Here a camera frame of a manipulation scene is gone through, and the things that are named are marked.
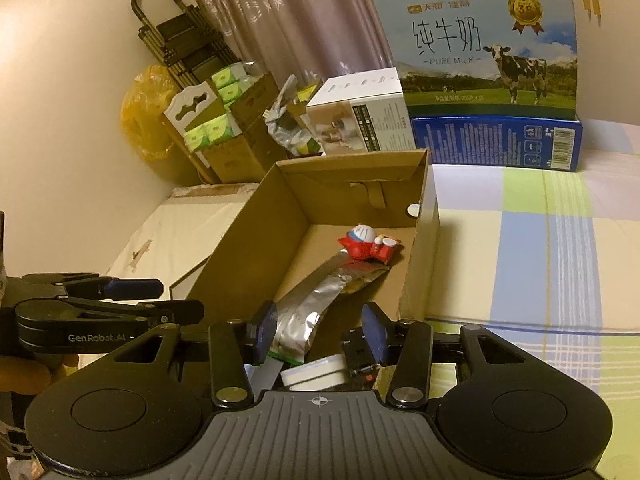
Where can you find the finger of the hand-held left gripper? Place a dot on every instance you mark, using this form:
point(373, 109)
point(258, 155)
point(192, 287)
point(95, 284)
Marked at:
point(130, 287)
point(170, 312)

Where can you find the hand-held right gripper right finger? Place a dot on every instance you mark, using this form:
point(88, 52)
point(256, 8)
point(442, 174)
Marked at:
point(375, 335)

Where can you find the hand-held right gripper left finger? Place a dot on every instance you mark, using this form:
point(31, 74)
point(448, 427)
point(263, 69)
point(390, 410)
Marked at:
point(262, 334)

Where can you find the black boxy gadget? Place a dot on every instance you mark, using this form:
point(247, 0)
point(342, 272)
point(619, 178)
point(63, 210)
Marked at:
point(357, 355)

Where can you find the silver foil bag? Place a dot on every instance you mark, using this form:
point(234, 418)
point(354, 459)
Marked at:
point(310, 305)

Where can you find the white square night light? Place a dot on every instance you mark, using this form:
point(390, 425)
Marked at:
point(315, 371)

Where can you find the red toy figure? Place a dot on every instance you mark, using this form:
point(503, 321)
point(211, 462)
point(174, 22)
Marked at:
point(367, 245)

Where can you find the brown cardboard box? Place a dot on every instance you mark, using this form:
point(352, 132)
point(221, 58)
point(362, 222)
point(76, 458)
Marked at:
point(250, 220)

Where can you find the person's left hand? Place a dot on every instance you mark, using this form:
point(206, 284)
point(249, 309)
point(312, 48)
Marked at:
point(30, 372)

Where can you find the yellow plastic bag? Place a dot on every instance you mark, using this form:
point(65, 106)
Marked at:
point(145, 115)

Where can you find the tissue carton with hang tab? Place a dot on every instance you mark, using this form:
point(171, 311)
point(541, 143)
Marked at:
point(225, 135)

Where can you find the checked bedsheet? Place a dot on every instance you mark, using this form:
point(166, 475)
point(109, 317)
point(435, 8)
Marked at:
point(550, 260)

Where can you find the crumpled silver packet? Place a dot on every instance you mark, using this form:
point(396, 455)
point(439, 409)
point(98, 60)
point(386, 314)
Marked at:
point(287, 115)

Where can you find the white product box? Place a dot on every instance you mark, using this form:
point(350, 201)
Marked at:
point(360, 115)

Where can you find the blue box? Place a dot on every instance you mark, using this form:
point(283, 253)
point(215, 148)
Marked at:
point(495, 142)

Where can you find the black folding rack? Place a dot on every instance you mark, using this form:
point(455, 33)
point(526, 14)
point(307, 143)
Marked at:
point(175, 40)

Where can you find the milk carton with cow print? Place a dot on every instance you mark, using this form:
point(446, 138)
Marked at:
point(475, 50)

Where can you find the patterned curtain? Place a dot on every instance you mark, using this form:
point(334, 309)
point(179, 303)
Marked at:
point(300, 10)

